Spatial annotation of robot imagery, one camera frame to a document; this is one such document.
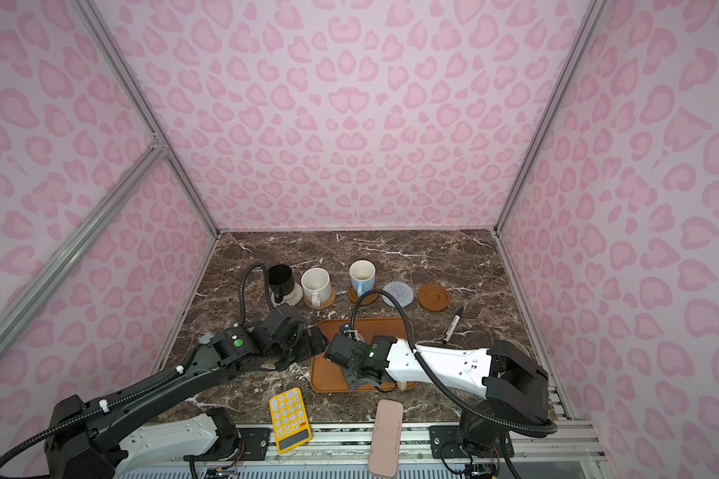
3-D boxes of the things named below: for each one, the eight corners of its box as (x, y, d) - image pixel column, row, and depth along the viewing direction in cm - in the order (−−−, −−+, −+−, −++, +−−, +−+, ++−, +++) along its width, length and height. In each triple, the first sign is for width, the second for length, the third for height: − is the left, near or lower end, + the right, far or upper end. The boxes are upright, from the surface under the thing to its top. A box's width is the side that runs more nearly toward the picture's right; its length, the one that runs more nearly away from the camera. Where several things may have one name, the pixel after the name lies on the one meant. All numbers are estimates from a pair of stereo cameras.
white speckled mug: (303, 314, 98) (297, 298, 91) (308, 284, 106) (303, 267, 98) (328, 314, 98) (325, 298, 91) (331, 284, 106) (328, 267, 98)
